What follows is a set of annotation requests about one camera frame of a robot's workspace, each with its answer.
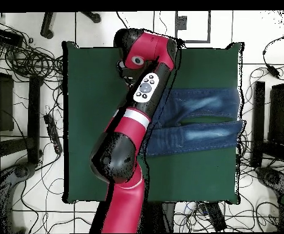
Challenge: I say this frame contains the black chair leg with caster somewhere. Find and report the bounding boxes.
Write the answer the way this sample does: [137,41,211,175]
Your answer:
[81,10,102,24]
[40,12,55,40]

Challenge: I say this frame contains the black power strip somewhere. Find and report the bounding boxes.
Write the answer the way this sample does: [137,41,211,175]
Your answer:
[43,114,63,155]
[205,202,227,232]

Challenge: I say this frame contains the black stand frame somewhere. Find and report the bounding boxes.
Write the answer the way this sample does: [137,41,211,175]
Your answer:
[0,55,44,169]
[250,62,284,171]

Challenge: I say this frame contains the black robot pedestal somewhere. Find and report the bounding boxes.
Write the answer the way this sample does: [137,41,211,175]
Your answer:
[141,202,176,233]

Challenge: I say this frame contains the black power adapter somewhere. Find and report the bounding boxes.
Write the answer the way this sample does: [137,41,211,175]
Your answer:
[265,63,282,79]

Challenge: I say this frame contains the grey square frame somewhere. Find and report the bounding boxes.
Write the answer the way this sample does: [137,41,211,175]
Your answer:
[174,10,211,44]

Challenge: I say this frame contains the blue denim jeans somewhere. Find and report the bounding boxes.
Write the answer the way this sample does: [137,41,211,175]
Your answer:
[139,87,244,158]

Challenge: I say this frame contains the tangle of black cables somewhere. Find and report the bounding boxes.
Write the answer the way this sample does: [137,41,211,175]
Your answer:
[0,18,65,83]

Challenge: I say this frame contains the dark green table cloth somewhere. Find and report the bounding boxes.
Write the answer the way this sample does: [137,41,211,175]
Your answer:
[62,41,244,205]

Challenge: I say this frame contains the black box with cables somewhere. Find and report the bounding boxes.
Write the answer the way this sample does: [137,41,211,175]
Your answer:
[0,27,24,46]

